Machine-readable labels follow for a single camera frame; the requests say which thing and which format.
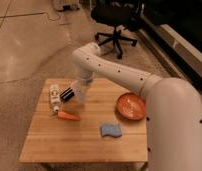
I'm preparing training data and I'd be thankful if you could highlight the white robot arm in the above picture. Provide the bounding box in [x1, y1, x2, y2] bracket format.
[73, 42, 202, 171]

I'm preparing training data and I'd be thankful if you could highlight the orange carrot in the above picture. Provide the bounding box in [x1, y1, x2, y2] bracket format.
[51, 111, 81, 121]

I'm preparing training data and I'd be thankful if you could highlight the translucent white cup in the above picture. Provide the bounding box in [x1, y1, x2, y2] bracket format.
[71, 80, 90, 104]

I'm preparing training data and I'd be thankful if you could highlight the orange ceramic bowl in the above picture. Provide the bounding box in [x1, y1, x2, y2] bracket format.
[116, 92, 146, 120]

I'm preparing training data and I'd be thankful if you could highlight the black office chair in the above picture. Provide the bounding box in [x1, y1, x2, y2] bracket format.
[91, 0, 142, 59]

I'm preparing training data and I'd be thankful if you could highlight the black floor cable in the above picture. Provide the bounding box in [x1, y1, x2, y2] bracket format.
[0, 0, 62, 46]

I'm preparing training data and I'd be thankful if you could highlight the blue sponge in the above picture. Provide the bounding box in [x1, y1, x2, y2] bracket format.
[100, 123, 122, 138]

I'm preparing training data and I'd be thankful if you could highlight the white tube bottle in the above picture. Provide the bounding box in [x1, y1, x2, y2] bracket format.
[49, 84, 61, 113]

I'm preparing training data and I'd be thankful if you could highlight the black rectangular box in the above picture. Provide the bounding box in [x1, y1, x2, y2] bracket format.
[60, 88, 74, 102]

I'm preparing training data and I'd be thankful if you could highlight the wooden table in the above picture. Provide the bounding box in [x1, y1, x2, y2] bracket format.
[19, 78, 148, 164]

